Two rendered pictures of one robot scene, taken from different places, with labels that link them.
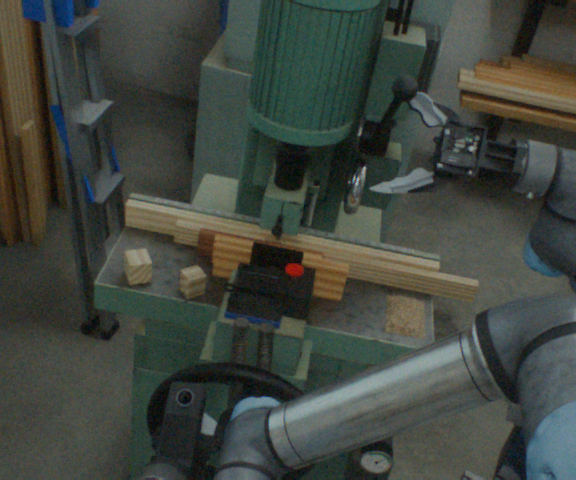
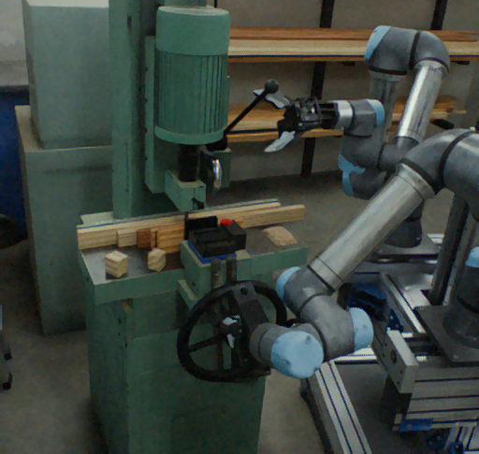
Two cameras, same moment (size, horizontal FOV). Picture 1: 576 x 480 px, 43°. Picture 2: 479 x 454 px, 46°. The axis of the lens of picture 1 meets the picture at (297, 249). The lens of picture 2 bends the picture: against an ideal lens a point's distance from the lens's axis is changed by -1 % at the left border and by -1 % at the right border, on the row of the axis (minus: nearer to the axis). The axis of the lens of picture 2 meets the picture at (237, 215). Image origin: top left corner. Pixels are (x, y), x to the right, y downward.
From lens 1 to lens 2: 0.60 m
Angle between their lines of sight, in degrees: 26
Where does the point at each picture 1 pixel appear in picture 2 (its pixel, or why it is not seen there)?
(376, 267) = (248, 216)
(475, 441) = not seen: hidden behind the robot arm
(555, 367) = (467, 153)
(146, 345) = (134, 318)
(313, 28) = (205, 68)
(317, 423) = (345, 253)
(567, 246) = (367, 151)
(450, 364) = (402, 188)
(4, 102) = not seen: outside the picture
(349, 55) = (222, 81)
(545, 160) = (345, 107)
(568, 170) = (356, 109)
